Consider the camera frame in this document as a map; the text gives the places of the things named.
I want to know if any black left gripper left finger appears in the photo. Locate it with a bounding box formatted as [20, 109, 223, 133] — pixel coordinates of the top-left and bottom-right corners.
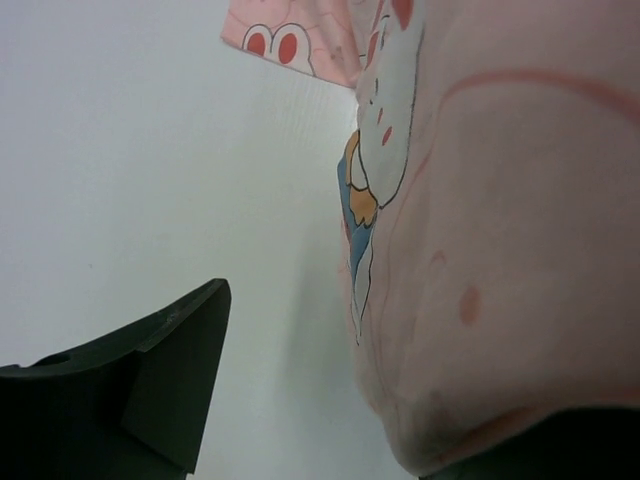
[1, 279, 231, 479]

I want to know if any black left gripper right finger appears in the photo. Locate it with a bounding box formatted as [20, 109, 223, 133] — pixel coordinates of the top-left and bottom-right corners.
[427, 406, 639, 479]

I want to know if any pink cartoon pillowcase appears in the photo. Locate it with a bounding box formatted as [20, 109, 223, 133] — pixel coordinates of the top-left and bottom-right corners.
[222, 1, 639, 479]

